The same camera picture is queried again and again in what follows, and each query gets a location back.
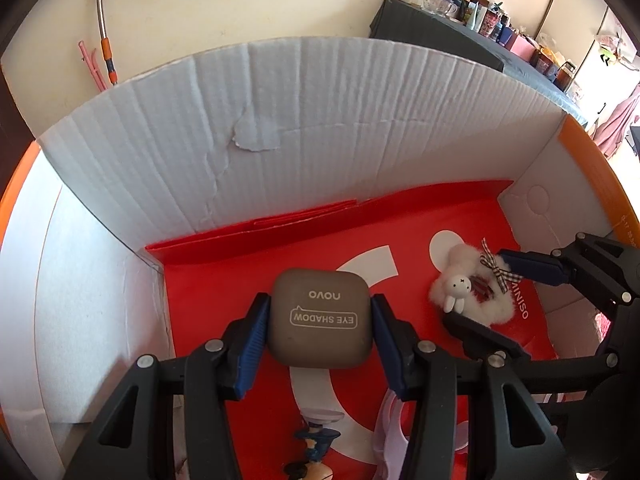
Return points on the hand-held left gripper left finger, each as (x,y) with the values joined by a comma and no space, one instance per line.
(250,350)

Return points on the white fluffy rabbit scrunchie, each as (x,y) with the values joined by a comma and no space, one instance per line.
(500,306)

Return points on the pink plastic hanger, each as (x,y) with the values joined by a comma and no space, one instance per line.
(90,67)

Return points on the row of bottles and jars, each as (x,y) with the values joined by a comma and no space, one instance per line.
(490,15)

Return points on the dark cloth covered table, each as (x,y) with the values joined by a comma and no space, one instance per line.
(450,35)

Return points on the red paper bag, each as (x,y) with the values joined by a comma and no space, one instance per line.
(225,285)

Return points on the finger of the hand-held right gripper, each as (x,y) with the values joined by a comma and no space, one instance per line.
(475,332)
(535,266)

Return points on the orange-tipped mop pole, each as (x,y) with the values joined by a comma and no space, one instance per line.
(105,35)

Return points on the taupe eye shadow case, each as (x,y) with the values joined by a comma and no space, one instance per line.
(320,330)

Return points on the pink garment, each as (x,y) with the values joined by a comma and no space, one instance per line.
(620,120)

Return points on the small doll figurine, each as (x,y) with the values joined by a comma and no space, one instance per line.
(312,452)

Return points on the lavender plastic clip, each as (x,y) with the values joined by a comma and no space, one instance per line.
(392,435)

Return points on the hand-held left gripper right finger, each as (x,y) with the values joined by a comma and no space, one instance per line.
(386,350)

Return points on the white cardboard box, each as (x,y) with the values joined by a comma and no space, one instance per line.
(200,135)

